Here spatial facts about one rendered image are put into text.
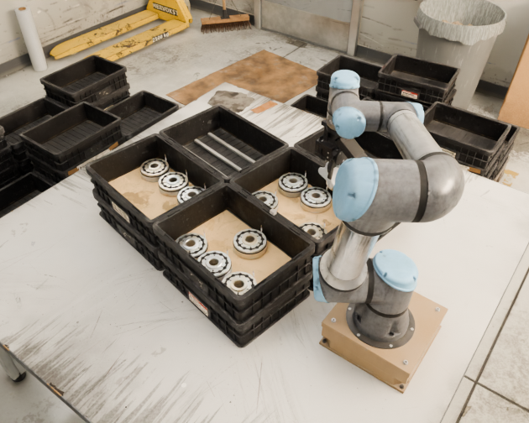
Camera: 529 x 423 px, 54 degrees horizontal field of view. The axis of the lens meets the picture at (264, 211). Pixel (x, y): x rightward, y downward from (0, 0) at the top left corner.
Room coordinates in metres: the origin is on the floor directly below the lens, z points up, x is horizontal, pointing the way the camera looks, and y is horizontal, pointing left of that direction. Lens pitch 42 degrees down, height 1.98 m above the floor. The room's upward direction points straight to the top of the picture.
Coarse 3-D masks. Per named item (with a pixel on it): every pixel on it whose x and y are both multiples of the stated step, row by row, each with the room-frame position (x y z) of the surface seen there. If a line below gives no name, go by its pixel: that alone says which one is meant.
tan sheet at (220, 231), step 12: (216, 216) 1.25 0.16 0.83; (228, 216) 1.25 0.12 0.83; (204, 228) 1.19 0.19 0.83; (216, 228) 1.19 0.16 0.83; (228, 228) 1.19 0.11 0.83; (240, 228) 1.19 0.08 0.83; (216, 240) 1.14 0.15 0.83; (228, 240) 1.14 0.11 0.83; (228, 252) 1.09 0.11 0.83; (276, 252) 1.09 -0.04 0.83; (240, 264) 1.04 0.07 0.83; (252, 264) 1.04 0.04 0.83; (264, 264) 1.04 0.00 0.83; (276, 264) 1.04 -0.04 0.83; (264, 276) 0.99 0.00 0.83
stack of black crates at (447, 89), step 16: (400, 64) 2.94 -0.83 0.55; (416, 64) 2.89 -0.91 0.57; (432, 64) 2.84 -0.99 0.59; (384, 80) 2.70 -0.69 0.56; (400, 80) 2.64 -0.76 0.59; (416, 80) 2.82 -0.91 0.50; (432, 80) 2.82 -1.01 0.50; (448, 80) 2.78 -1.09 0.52; (384, 96) 2.69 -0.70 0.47; (400, 96) 2.64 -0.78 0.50; (416, 96) 2.59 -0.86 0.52; (432, 96) 2.55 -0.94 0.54; (448, 96) 2.63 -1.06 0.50
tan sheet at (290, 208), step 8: (272, 184) 1.42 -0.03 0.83; (272, 192) 1.37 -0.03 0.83; (280, 200) 1.33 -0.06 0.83; (288, 200) 1.33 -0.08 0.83; (296, 200) 1.33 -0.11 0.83; (280, 208) 1.29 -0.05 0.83; (288, 208) 1.29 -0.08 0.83; (296, 208) 1.29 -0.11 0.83; (288, 216) 1.25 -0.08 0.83; (296, 216) 1.25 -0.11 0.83; (304, 216) 1.25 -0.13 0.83; (312, 216) 1.25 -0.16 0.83; (320, 216) 1.25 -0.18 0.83; (328, 216) 1.25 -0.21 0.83; (296, 224) 1.21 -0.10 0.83; (328, 224) 1.21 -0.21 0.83; (336, 224) 1.21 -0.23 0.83
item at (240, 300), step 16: (208, 192) 1.25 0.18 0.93; (240, 192) 1.25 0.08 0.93; (288, 224) 1.11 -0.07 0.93; (304, 240) 1.04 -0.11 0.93; (192, 256) 0.98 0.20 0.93; (304, 256) 0.98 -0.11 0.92; (208, 272) 0.92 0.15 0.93; (288, 272) 0.94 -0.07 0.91; (224, 288) 0.86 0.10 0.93; (256, 288) 0.86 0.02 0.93; (240, 304) 0.82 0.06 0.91
